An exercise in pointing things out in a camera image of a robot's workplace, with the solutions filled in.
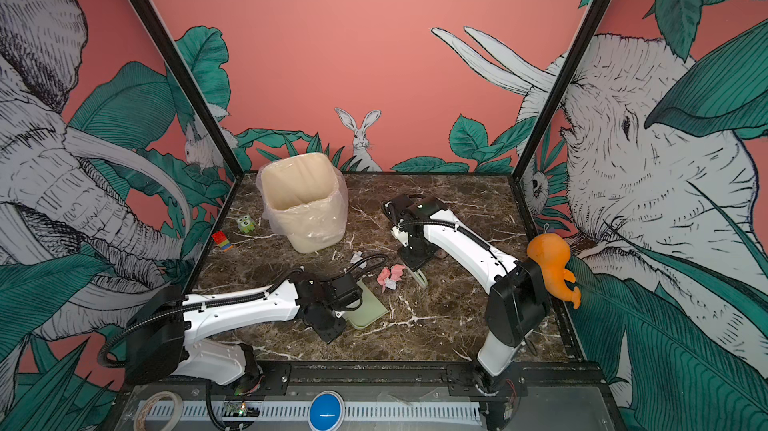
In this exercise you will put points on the white slotted cable duct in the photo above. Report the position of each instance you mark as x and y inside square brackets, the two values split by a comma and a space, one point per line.
[462, 413]

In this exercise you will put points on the small green frog toy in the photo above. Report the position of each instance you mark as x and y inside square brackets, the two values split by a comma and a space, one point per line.
[245, 224]

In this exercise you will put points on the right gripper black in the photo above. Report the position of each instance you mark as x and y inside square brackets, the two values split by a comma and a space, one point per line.
[411, 263]

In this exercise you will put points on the white paper scrap upper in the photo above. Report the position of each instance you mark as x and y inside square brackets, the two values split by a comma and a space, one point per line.
[357, 257]

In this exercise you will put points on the blue round button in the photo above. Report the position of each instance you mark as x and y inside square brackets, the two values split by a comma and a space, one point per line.
[326, 412]

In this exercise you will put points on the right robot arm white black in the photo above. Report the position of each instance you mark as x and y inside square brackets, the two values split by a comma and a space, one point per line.
[517, 300]

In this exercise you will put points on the left black frame post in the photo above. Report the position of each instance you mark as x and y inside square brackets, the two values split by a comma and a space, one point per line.
[167, 47]

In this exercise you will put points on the pink paper scrap middle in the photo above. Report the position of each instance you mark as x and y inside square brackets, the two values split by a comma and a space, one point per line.
[384, 273]

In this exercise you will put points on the red blue toy block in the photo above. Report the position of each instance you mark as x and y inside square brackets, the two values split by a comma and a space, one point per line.
[221, 240]

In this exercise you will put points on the beige trash bin with liner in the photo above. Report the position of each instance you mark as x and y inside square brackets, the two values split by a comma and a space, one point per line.
[305, 199]

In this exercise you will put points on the right black frame post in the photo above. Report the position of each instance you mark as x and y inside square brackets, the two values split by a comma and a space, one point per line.
[593, 16]

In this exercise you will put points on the light green dustpan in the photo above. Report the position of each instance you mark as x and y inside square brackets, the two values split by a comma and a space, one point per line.
[369, 311]

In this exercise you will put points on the pink paper scrap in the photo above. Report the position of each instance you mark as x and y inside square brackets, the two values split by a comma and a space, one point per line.
[384, 273]
[396, 272]

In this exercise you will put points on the light green hand brush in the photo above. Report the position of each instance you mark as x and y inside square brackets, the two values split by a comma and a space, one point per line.
[420, 278]

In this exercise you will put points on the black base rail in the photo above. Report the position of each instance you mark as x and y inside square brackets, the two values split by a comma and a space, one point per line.
[461, 378]

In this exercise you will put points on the black frame post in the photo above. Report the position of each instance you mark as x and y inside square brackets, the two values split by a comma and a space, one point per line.
[593, 16]
[167, 47]

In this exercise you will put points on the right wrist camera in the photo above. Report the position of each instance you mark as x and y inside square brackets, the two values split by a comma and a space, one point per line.
[401, 235]

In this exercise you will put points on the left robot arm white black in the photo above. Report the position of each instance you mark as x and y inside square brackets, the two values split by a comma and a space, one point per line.
[173, 334]

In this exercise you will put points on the pink paper scrap upper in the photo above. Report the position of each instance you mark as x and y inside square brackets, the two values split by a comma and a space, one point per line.
[396, 272]

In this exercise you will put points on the orange plush toy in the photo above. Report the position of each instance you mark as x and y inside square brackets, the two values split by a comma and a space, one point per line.
[552, 253]

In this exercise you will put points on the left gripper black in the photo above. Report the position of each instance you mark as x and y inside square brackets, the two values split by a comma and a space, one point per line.
[331, 336]

